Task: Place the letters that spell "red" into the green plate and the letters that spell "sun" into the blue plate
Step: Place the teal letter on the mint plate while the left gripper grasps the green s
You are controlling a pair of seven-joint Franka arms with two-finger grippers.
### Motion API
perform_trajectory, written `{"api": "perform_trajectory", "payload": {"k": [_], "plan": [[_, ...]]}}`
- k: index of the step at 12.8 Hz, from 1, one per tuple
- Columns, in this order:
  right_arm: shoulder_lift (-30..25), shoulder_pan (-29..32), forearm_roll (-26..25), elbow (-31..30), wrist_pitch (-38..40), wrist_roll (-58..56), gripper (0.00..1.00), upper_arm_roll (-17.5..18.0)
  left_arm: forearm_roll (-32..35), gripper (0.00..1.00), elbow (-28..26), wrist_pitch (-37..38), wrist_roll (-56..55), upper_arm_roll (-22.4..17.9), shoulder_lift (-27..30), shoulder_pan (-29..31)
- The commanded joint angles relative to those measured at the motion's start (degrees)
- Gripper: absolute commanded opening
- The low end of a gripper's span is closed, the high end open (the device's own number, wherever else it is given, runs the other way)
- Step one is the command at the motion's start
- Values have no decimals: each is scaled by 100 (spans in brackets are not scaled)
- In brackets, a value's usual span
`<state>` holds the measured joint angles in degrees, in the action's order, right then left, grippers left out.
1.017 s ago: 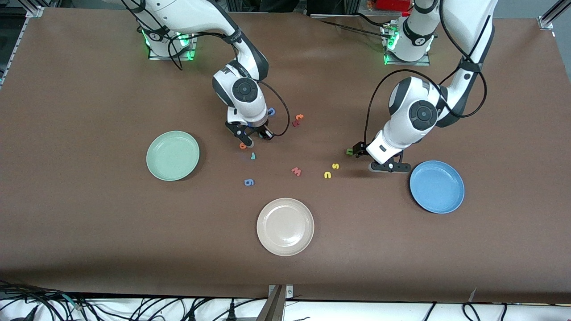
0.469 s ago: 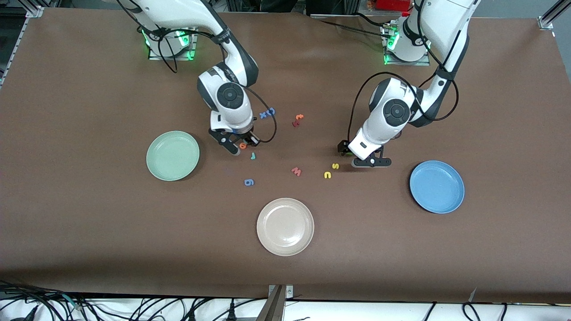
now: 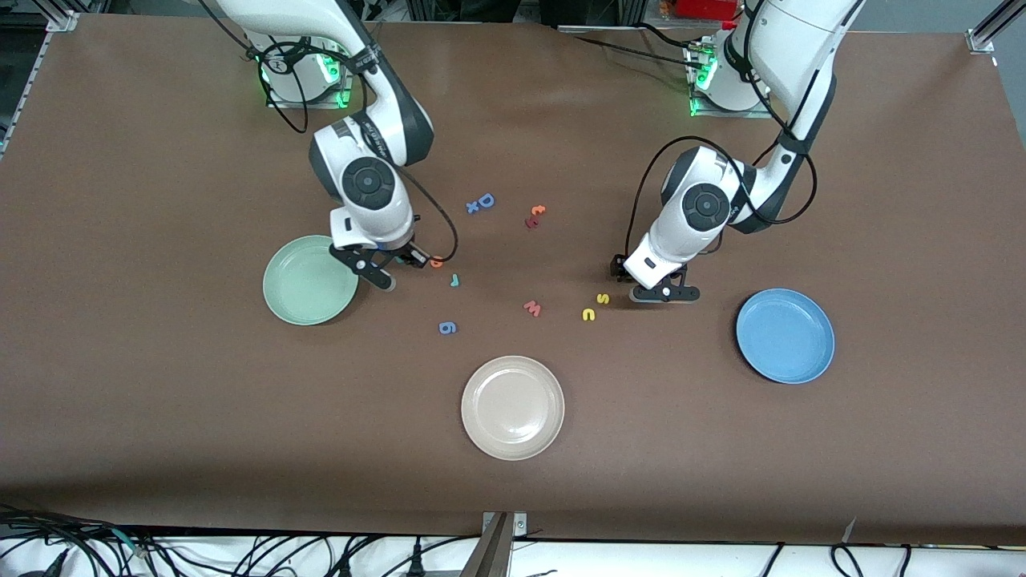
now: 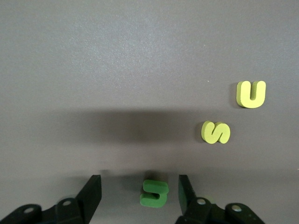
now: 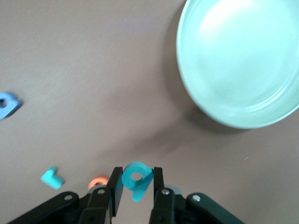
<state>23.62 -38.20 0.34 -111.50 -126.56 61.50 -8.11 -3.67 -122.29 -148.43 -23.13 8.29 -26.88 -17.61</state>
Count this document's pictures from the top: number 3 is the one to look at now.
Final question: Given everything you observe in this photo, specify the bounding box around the beige plate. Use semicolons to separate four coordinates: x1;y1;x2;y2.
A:
460;355;566;462

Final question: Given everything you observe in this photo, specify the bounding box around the metal clamp bracket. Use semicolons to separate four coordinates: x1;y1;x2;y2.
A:
460;511;528;577

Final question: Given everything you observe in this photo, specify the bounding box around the red box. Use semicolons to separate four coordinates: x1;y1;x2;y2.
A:
673;0;742;21

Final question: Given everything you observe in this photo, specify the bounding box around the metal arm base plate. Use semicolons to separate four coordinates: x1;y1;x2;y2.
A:
266;22;357;109
689;36;766;120

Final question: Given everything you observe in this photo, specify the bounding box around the teal cable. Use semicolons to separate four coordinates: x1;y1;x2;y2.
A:
108;527;153;559

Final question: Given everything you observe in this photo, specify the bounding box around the aluminium side rail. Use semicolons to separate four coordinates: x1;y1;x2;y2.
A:
0;30;50;157

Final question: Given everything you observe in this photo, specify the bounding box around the pale green plate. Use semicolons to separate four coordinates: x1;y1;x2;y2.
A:
262;234;360;327

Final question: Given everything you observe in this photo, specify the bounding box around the blue plate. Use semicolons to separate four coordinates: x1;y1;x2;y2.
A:
735;288;836;385

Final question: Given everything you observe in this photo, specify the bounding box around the black cable on table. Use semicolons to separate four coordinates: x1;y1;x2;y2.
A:
561;22;700;69

